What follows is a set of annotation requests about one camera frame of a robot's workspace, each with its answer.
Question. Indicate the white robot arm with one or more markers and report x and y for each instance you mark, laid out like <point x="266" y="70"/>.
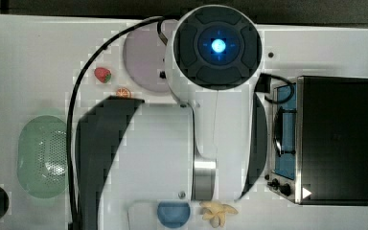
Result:
<point x="206" y="141"/>

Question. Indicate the black toaster oven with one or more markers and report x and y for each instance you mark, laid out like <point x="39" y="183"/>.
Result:
<point x="318" y="150"/>

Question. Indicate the plush strawberry with green leaves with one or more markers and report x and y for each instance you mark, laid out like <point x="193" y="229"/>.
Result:
<point x="102" y="74"/>

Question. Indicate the plush orange slice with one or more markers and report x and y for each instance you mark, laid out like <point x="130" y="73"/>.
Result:
<point x="123" y="92"/>

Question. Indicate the plush peeled banana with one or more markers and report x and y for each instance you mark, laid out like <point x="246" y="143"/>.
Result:
<point x="216" y="212"/>

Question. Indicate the lilac round plate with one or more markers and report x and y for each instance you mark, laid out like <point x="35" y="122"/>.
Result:
<point x="143" y="54"/>

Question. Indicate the green perforated strainer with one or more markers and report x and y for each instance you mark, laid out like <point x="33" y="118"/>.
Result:
<point x="42" y="160"/>

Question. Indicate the blue bowl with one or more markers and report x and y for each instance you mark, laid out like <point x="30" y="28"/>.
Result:
<point x="173" y="214"/>

